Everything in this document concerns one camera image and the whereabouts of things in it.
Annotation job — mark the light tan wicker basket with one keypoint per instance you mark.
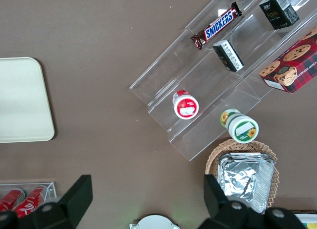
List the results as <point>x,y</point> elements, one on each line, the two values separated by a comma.
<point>213,159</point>

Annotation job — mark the stacked aluminium foil trays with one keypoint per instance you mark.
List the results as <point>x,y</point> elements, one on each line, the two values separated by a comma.
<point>242,179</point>

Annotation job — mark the clear acrylic bottle holder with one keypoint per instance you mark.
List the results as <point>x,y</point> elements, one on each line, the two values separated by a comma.
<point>50,189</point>

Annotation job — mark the white yellow printed item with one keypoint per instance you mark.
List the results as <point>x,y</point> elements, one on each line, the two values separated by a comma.
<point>308,220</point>

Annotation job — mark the black box with white label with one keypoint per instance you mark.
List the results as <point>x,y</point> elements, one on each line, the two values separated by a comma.
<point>229,55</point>

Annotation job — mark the red lidded yogurt cup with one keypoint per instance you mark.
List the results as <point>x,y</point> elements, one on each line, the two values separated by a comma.
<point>185,107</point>

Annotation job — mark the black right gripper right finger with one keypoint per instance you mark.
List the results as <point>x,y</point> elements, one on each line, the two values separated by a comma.
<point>214,199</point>

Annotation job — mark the cream plastic tray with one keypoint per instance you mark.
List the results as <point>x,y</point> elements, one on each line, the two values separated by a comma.
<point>22,100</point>

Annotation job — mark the red soda cans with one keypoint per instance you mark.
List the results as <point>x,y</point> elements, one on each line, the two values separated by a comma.
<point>29,201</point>

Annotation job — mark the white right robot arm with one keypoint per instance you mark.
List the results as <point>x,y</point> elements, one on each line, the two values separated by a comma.
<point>153,222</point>

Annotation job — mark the green sunflower lidded cup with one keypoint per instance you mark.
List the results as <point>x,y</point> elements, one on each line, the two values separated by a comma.
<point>241,128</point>

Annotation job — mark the Snickers chocolate bar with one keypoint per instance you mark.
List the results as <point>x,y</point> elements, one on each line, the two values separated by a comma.
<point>218,24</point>

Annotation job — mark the black box with Face print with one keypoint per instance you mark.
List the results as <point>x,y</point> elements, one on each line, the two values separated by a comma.
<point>278,12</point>

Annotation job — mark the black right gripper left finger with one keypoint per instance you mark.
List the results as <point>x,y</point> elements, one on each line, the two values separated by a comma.
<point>76,196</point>

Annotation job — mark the clear acrylic tiered shelf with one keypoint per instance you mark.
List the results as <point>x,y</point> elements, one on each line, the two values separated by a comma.
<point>188,73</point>

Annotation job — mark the red chocolate chip cookie box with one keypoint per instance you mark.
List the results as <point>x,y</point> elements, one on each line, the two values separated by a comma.
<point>294,63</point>

